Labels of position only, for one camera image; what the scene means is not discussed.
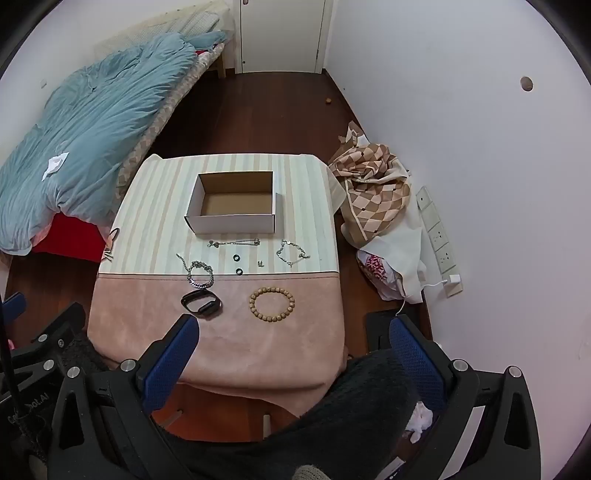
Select striped and pink tablecloth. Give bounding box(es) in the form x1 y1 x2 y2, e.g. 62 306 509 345
87 154 347 418

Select white paper sheet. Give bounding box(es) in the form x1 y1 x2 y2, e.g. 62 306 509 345
41 151 70 181

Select plastic bag with red print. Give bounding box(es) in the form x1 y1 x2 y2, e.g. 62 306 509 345
358 251 407 301

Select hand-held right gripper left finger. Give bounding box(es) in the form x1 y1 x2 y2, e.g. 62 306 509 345
48 314 204 480

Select black fitness band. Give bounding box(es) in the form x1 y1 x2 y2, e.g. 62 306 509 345
181 288 223 319

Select blue duvet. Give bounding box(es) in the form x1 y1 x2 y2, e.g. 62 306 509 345
0 31 227 257

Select pink hair clip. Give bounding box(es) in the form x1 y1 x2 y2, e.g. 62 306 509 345
102 226 122 264

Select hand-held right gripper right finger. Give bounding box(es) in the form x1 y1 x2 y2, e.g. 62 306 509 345
379 315 543 480

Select dark fuzzy trousers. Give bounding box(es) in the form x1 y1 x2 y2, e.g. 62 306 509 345
60 332 444 480

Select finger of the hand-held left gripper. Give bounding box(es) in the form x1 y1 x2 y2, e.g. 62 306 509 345
0 292 27 320
28 302 88 357

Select white tissue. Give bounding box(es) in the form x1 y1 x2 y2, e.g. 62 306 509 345
404 401 435 444

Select white power strip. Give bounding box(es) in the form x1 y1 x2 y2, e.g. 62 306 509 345
416 186 464 296

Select wooden bead bracelet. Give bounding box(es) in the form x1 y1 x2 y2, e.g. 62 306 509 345
249 287 295 317

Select silver charm bracelet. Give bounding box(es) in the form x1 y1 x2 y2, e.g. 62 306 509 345
276 239 311 267

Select checkered brown cloth pile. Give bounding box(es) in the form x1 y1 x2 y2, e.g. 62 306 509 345
355 203 430 303

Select white door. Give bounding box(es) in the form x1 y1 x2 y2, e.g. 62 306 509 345
233 0 333 75

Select white quilted pillow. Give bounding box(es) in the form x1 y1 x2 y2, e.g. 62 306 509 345
95 0 234 51

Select white cable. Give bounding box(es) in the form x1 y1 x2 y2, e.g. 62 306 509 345
401 277 451 319

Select red bed skirt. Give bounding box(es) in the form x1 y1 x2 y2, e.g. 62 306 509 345
32 213 109 264

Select thin silver chain bracelet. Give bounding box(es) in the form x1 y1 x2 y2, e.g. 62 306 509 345
208 237 260 248

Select white cardboard box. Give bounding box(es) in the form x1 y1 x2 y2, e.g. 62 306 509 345
185 172 281 237

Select thick silver chain bracelet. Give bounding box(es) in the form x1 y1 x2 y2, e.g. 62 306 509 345
175 253 215 291

